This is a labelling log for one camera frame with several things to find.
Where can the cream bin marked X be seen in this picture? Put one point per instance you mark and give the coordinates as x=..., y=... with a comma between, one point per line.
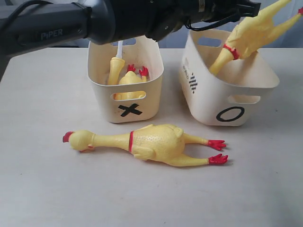
x=130, y=102

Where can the plump yellow rubber chicken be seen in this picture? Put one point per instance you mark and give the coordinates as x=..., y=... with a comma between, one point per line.
x=161, y=143

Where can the broken chicken head piece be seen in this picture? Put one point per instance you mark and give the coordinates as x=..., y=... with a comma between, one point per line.
x=116, y=65

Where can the broken chicken body piece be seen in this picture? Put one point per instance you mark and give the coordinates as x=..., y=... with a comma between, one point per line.
x=131, y=78

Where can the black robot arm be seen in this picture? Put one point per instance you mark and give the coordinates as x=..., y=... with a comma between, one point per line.
x=38, y=24

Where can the cream bin marked O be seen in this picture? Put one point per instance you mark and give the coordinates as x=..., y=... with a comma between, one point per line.
x=230, y=97

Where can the long yellow rubber chicken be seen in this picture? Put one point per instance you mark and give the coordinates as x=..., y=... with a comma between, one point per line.
x=253, y=33

